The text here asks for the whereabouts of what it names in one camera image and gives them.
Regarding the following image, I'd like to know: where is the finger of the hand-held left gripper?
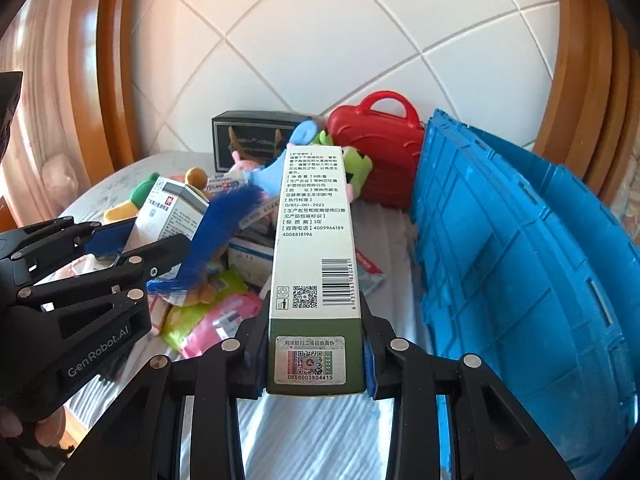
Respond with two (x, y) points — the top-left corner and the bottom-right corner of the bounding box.
(20, 235), (194, 341)
(0, 214), (138, 281)

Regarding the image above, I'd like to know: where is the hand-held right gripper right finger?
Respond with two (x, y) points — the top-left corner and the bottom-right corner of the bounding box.
(360, 300), (576, 480)

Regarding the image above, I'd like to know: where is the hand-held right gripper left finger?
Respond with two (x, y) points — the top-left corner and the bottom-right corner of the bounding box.
(52, 305), (273, 480)

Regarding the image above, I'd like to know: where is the blue white grey carton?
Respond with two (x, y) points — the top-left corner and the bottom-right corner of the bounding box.
(134, 175), (211, 256)

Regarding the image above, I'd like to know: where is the long white green carton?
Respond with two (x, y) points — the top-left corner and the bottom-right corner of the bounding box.
(265, 145), (368, 396)

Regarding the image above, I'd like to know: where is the blue plastic crate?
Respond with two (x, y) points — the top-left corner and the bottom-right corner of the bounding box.
(410, 108), (640, 476)

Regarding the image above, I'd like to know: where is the person's left hand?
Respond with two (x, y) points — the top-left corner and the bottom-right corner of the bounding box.
(0, 402), (68, 453)

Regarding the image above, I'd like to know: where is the blue fuzzy duster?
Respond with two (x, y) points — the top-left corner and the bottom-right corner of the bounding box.
(146, 185), (266, 295)

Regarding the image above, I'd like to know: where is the yellow green packet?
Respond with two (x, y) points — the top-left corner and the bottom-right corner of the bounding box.
(165, 270), (248, 351)

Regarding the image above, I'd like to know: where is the brown bear plush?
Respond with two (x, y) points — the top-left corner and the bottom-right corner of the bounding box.
(170, 166), (221, 306)

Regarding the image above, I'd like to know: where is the pile of medicine boxes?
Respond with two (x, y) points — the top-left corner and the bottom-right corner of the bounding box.
(227, 195), (281, 293)

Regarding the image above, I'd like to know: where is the white blue printed packet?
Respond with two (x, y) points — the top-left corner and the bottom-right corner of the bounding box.
(207, 172), (251, 196)

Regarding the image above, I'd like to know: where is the teal red wipes packet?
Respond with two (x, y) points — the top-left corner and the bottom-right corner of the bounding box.
(355, 255), (387, 297)

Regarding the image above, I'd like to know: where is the small pink pig plush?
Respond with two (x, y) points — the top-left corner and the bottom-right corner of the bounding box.
(231, 152), (271, 173)

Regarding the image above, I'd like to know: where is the pink curtain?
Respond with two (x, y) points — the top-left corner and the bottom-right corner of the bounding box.
(0, 10), (96, 221)

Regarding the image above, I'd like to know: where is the wooden headboard pillar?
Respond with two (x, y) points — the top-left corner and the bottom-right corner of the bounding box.
(30, 0), (146, 176)
(532, 0), (640, 206)

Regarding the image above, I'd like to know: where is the black gift box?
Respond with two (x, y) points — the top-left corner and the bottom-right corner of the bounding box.
(211, 110), (313, 173)

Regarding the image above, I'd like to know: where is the light blue plush toy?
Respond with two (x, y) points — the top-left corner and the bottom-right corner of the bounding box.
(240, 119), (321, 196)

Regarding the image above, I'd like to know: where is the green big-eyed plush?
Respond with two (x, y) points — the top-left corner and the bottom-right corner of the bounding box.
(320, 130), (373, 201)

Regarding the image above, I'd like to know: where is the red toy suitcase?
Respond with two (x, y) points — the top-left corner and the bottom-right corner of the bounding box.
(326, 91), (426, 208)

